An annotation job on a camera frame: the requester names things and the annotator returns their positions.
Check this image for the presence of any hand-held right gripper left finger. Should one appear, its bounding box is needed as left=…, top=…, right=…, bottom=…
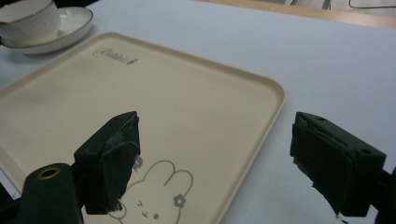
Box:
left=73, top=110, right=142, bottom=216

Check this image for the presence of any beige tray with rabbit print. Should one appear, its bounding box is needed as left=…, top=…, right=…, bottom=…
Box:
left=0, top=32, right=288, bottom=224

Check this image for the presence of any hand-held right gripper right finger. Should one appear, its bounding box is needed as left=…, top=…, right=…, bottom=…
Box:
left=290, top=111, right=388, bottom=217

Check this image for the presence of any black cable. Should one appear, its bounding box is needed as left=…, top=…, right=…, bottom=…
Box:
left=348, top=0, right=396, bottom=9

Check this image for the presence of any white teacup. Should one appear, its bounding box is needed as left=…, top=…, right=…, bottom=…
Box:
left=0, top=0, right=63, bottom=41

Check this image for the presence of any white saucer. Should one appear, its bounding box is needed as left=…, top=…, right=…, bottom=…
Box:
left=0, top=6, right=94, bottom=56

